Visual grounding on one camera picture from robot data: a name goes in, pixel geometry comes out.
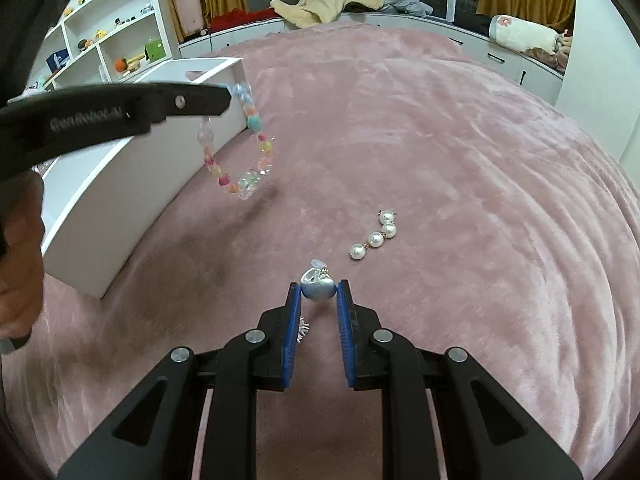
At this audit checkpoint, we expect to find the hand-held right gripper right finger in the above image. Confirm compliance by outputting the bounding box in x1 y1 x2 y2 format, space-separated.
336 280 583 480

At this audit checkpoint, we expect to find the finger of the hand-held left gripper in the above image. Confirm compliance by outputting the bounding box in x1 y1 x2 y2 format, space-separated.
125 82 234 133

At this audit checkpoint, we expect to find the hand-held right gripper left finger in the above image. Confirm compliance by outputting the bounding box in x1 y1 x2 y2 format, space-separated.
59 282 304 480

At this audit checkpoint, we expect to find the silver heart earring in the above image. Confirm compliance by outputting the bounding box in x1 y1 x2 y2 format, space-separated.
300 259 337 304

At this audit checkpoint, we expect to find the colourful bead bracelet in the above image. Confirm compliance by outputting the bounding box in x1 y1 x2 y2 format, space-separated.
197 80 279 202

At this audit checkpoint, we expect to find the white plastic tray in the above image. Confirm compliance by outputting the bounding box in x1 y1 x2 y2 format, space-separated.
30 57 249 299

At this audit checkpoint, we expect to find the person's left hand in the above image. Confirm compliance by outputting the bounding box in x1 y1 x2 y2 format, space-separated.
0 180 47 342

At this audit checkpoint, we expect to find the orange toy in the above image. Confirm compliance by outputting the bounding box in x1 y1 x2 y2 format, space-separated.
115 52 149 74

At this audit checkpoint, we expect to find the pearl drop earring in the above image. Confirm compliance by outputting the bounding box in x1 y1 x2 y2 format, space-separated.
377 209 401 239
349 232 385 262

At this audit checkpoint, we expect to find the red cloth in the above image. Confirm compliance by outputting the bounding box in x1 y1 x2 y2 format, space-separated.
207 7 282 32

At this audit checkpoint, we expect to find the pink suitcase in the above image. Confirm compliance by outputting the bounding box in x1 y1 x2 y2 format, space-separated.
171 0 207 42

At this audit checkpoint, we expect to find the white bookshelf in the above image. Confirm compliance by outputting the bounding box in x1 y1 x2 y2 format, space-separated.
30 0 182 92

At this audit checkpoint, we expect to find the yellow plush robe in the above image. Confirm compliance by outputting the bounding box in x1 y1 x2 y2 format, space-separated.
270 0 387 29

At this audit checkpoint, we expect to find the pink fleece blanket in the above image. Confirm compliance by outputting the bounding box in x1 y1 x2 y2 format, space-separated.
0 22 640 480

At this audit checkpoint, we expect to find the grey blue clothing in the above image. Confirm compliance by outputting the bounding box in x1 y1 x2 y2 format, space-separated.
380 0 436 17

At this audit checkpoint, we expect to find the floral roll pillow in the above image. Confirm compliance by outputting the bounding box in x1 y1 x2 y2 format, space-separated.
489 15 561 54

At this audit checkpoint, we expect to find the brown plush toy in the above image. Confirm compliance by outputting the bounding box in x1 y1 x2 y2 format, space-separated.
525 30 574 74

